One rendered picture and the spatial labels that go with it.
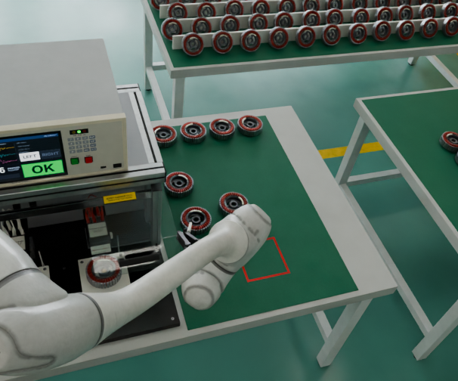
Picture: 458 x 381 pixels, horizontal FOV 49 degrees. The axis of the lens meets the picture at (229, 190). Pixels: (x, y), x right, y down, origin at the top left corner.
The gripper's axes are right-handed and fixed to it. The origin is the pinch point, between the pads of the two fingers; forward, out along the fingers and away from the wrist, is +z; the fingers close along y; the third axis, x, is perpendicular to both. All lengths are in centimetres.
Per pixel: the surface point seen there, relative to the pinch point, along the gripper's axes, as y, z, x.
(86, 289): -36.1, -7.3, -23.0
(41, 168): -49, -15, 17
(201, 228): -3.8, 19.4, -8.0
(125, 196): -26.5, -7.0, 9.6
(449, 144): 100, 80, 25
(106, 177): -32.6, -7.6, 15.0
